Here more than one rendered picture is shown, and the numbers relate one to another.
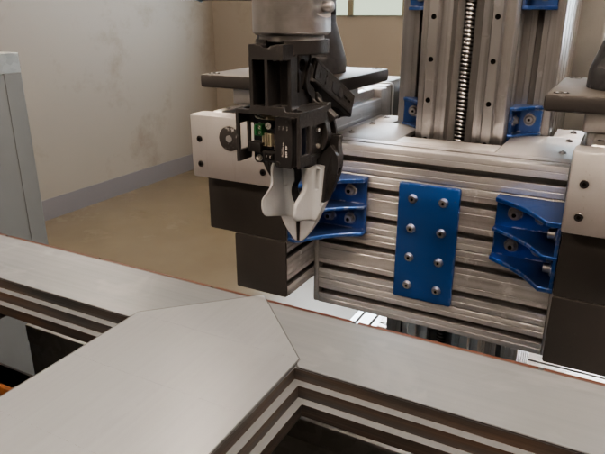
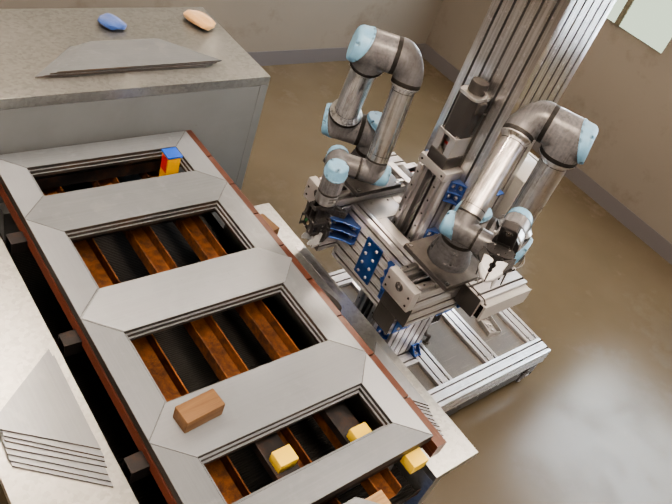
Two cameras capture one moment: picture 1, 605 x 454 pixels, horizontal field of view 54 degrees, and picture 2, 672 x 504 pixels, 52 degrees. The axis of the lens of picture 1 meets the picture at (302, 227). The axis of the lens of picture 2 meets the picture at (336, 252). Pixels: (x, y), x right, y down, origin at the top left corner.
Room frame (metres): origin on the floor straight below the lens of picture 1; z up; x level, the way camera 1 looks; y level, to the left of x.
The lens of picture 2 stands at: (-1.21, -0.44, 2.44)
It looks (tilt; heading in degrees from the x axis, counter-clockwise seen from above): 39 degrees down; 11
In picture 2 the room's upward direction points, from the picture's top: 22 degrees clockwise
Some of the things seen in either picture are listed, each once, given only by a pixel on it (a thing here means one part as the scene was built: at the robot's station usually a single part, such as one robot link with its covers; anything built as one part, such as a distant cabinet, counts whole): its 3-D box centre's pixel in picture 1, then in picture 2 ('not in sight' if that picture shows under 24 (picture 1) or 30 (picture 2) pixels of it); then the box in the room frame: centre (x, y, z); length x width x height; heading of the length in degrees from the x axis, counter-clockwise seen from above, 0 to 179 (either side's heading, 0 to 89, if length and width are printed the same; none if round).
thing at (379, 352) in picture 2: not in sight; (395, 392); (0.38, -0.50, 0.70); 0.39 x 0.12 x 0.04; 62
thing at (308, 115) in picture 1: (289, 103); (318, 215); (0.59, 0.01, 1.04); 0.09 x 0.08 x 0.12; 152
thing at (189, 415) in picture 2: not in sight; (199, 410); (-0.18, -0.06, 0.87); 0.12 x 0.06 x 0.05; 157
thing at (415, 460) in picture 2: not in sight; (414, 460); (0.11, -0.63, 0.79); 0.06 x 0.05 x 0.04; 152
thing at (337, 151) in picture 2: not in sight; (341, 162); (0.70, 0.03, 1.20); 0.11 x 0.11 x 0.08; 20
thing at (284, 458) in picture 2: not in sight; (283, 458); (-0.12, -0.31, 0.79); 0.06 x 0.05 x 0.04; 152
